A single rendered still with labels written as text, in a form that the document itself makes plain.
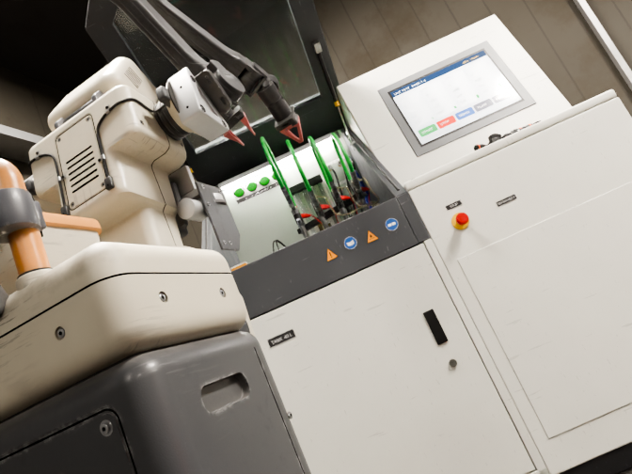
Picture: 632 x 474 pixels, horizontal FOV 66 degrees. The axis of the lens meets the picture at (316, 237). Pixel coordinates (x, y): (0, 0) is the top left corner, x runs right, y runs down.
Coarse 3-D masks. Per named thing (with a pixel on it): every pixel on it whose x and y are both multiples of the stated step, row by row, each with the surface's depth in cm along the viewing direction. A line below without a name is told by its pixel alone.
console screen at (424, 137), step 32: (448, 64) 190; (480, 64) 187; (384, 96) 191; (416, 96) 187; (448, 96) 185; (480, 96) 182; (512, 96) 179; (416, 128) 182; (448, 128) 179; (480, 128) 177
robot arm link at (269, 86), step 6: (264, 84) 143; (270, 84) 142; (258, 90) 144; (264, 90) 141; (270, 90) 141; (276, 90) 142; (264, 96) 142; (270, 96) 142; (276, 96) 142; (264, 102) 143; (270, 102) 142
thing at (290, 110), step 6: (276, 102) 143; (282, 102) 144; (270, 108) 144; (276, 108) 144; (282, 108) 144; (288, 108) 145; (294, 108) 151; (276, 114) 145; (282, 114) 145; (288, 114) 145; (276, 120) 147; (282, 120) 145; (288, 120) 144; (276, 126) 144
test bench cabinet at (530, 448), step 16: (432, 256) 145; (448, 288) 143; (464, 304) 142; (464, 320) 141; (480, 336) 140; (480, 352) 139; (496, 368) 138; (496, 384) 137; (512, 400) 136; (512, 416) 135; (528, 432) 134; (528, 448) 133; (544, 464) 132
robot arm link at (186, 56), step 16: (112, 0) 111; (128, 0) 110; (144, 0) 112; (128, 16) 111; (144, 16) 110; (160, 16) 113; (144, 32) 111; (160, 32) 110; (176, 32) 113; (160, 48) 111; (176, 48) 110; (176, 64) 111; (192, 64) 109; (208, 64) 109; (224, 80) 107; (240, 96) 111
